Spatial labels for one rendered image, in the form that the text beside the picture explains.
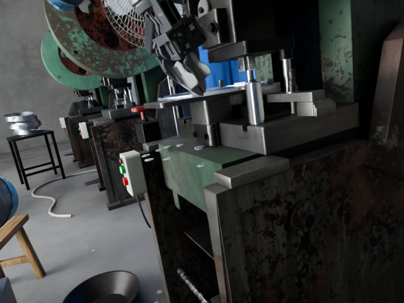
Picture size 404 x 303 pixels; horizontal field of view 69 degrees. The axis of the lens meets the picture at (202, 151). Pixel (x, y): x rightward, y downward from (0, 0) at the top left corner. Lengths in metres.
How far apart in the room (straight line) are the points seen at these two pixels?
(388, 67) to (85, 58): 1.66
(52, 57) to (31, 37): 3.68
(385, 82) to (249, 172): 0.47
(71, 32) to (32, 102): 5.31
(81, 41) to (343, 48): 1.58
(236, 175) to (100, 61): 1.64
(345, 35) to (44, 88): 6.82
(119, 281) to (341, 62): 1.18
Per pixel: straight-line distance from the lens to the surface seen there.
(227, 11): 0.79
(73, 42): 2.06
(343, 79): 0.87
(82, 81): 3.77
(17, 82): 7.33
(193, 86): 0.63
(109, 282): 1.46
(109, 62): 2.06
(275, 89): 0.83
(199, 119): 0.78
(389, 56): 0.90
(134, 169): 0.95
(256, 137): 0.63
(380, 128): 0.87
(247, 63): 0.84
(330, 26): 0.89
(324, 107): 0.69
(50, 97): 7.30
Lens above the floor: 0.81
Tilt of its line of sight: 13 degrees down
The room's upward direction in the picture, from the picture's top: 9 degrees counter-clockwise
